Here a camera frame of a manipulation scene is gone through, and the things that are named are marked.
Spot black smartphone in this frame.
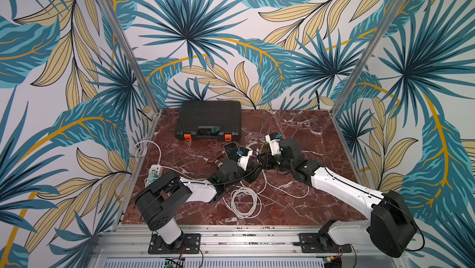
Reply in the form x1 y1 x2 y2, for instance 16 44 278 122
223 142 241 162

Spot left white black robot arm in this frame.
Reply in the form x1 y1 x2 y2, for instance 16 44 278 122
135 159 262 249

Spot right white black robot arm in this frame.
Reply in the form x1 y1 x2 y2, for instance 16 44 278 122
263 133 420 258

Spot green plug adapter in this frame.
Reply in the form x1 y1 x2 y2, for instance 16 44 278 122
147 172 158 184

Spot black plastic tool case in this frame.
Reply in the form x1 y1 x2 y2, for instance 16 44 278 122
175 101 242 142

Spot white power strip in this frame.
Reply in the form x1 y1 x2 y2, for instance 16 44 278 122
145 164 163 186

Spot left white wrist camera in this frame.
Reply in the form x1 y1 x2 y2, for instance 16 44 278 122
237 146 253 171

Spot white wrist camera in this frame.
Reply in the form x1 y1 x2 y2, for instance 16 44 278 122
265 133 281 156
237 146 253 171

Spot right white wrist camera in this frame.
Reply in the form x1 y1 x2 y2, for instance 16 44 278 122
265 133 281 156

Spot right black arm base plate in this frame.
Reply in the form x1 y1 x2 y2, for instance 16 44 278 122
293 233 352 255

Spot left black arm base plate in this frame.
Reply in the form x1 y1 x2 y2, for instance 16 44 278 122
148 233 202 255

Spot white power strip cord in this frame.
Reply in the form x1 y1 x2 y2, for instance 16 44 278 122
134 140 194 180

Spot aluminium front rail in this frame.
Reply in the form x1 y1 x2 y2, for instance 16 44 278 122
88 225 409 258

